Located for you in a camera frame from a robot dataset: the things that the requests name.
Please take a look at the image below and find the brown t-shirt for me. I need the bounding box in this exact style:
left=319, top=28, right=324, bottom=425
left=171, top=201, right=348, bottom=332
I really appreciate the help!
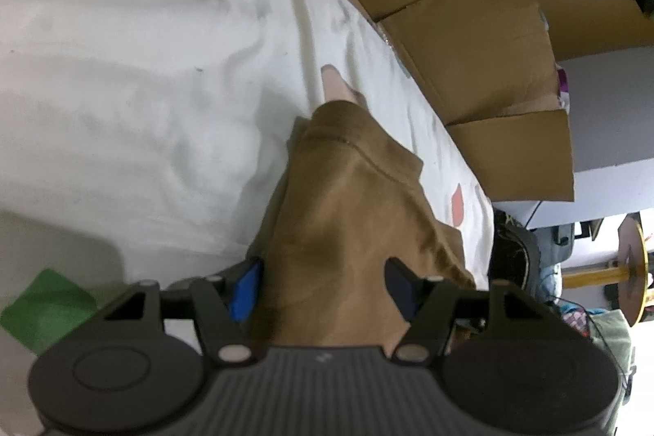
left=246, top=101, right=475, bottom=350

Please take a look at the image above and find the black folded garment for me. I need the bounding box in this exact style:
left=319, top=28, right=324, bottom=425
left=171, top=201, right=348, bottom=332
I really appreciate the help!
left=488, top=209, right=541, bottom=294

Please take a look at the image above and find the yellow wooden stand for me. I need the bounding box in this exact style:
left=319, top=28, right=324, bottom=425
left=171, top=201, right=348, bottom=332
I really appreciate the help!
left=562, top=214, right=653, bottom=326

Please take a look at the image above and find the cream bear print blanket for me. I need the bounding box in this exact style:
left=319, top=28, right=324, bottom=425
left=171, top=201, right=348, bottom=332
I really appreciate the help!
left=0, top=0, right=495, bottom=436

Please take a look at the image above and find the purple white refill pouch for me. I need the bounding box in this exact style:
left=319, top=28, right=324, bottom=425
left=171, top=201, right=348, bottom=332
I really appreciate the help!
left=555, top=63, right=571, bottom=113

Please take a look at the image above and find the large cardboard box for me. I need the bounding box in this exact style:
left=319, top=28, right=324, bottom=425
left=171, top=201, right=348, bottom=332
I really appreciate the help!
left=350, top=0, right=574, bottom=201

